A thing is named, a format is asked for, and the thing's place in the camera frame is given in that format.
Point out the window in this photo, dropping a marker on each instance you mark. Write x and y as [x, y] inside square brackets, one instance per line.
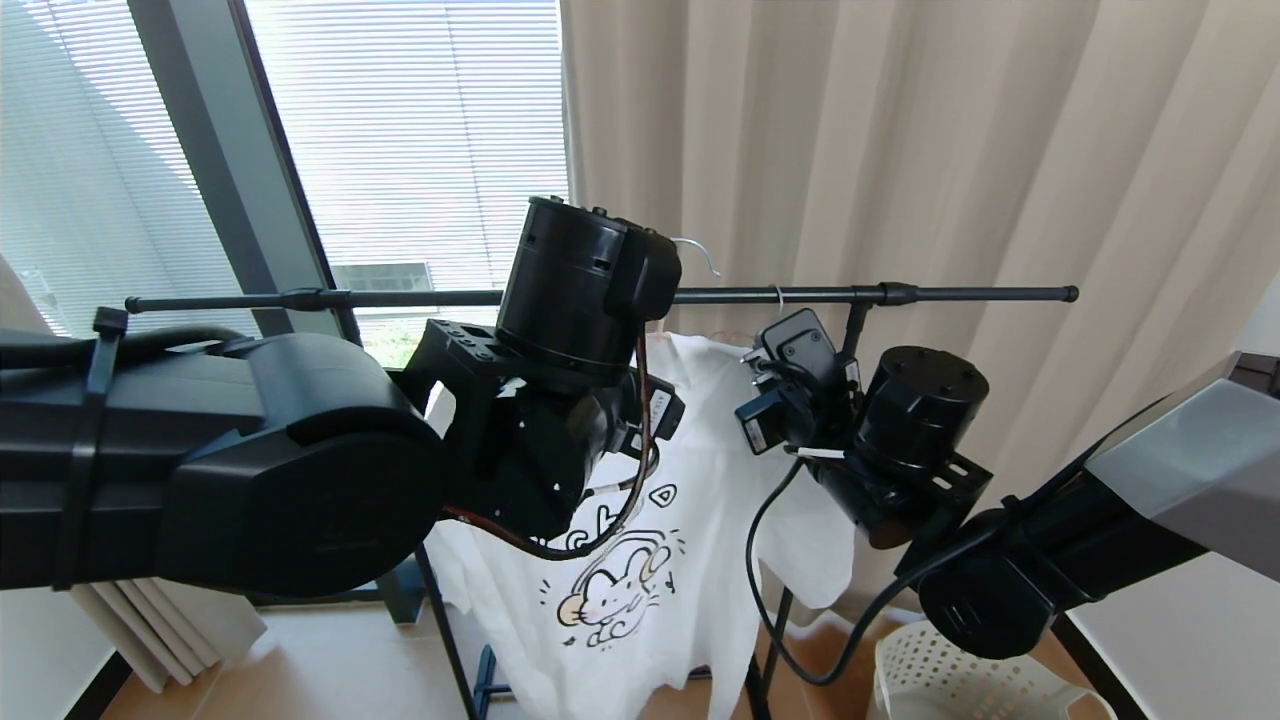
[400, 100]

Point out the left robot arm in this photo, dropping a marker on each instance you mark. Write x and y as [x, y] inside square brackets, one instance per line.
[250, 470]

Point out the white laundry basket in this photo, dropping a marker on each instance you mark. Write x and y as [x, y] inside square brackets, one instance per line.
[960, 670]

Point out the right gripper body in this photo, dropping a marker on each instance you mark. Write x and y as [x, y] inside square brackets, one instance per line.
[890, 500]

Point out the beige curtain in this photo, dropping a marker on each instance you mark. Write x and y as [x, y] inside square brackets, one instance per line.
[900, 150]
[170, 630]

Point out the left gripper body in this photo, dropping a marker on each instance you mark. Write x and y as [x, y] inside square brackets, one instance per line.
[540, 450]

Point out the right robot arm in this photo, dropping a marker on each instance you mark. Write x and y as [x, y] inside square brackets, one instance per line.
[1150, 500]

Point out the black clothes rack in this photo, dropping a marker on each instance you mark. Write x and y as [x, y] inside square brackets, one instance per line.
[950, 294]

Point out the white garment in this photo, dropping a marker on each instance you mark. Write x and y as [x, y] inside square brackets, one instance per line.
[720, 560]

